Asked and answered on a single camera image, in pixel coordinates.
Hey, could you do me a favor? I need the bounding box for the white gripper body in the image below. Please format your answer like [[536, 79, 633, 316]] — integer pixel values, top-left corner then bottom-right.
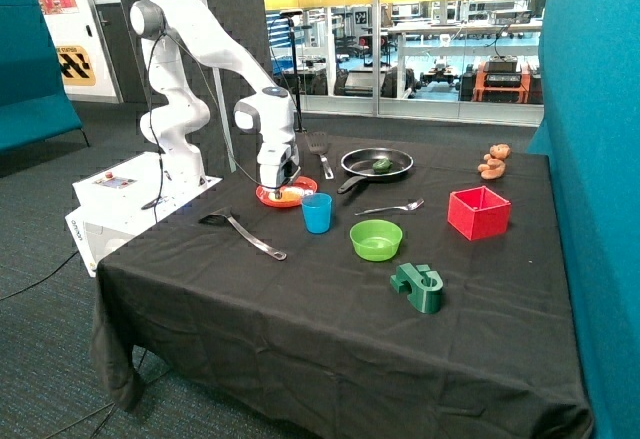
[[257, 143, 301, 189]]

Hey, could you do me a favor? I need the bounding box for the yellow toy corn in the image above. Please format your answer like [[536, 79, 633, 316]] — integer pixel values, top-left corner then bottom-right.
[[280, 187, 305, 203]]

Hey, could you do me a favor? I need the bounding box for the green toy bell pepper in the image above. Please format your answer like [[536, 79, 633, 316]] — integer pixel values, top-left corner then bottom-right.
[[372, 157, 393, 174]]

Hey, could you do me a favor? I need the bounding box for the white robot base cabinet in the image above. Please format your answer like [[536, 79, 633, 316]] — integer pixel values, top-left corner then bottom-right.
[[66, 152, 220, 277]]

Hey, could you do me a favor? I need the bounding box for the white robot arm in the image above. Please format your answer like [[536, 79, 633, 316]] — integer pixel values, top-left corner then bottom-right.
[[130, 0, 301, 189]]

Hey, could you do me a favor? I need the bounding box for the red plastic plate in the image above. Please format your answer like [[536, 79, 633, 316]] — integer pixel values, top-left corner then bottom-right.
[[255, 176, 318, 208]]

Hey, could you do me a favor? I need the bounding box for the blue plastic cup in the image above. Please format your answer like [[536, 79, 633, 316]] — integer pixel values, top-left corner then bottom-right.
[[301, 192, 333, 234]]

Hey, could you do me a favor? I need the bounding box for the black slotted spatula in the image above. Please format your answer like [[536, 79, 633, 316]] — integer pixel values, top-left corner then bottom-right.
[[305, 131, 334, 180]]

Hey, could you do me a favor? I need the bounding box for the black frying pan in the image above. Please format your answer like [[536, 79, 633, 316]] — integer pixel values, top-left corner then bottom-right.
[[337, 147, 414, 194]]

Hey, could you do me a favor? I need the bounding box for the green plastic bowl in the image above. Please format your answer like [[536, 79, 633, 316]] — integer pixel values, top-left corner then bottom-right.
[[349, 219, 403, 262]]

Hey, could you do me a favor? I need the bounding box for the silver metal fork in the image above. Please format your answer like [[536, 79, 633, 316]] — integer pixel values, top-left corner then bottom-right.
[[356, 198, 424, 216]]

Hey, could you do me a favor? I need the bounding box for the black tripod stand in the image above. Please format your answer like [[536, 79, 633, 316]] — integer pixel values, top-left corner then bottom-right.
[[279, 8, 306, 133]]

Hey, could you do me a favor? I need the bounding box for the black tablecloth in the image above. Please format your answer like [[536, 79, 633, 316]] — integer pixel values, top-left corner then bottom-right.
[[90, 143, 595, 438]]

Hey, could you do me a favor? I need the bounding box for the dark green printed part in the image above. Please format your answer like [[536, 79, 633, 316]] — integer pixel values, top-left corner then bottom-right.
[[390, 263, 444, 314]]

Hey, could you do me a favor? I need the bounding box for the dark grey acoustic panel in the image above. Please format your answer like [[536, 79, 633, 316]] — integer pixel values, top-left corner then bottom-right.
[[121, 0, 272, 177]]

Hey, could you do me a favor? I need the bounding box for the red open box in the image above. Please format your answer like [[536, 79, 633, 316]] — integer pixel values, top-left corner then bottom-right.
[[447, 186, 512, 241]]

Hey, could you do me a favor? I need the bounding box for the brown teddy bear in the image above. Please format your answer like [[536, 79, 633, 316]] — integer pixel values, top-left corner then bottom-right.
[[477, 144, 511, 180]]

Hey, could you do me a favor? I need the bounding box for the yellow black warning sign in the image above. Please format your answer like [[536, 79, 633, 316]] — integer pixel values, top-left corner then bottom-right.
[[56, 45, 96, 87]]

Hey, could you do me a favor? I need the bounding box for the orange black wheeled robot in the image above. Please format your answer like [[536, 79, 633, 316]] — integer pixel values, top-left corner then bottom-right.
[[472, 56, 531, 104]]

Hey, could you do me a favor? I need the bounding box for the teal sofa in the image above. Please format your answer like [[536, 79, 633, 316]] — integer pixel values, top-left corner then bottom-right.
[[0, 0, 83, 152]]

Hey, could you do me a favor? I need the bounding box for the teal partition panel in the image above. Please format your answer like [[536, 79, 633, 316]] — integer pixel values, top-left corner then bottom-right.
[[529, 0, 639, 438]]

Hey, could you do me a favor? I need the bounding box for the black ladle metal handle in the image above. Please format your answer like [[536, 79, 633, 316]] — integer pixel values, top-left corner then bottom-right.
[[199, 206, 287, 261]]

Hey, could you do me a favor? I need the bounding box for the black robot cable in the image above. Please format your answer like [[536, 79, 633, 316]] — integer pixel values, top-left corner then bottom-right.
[[142, 31, 271, 210]]

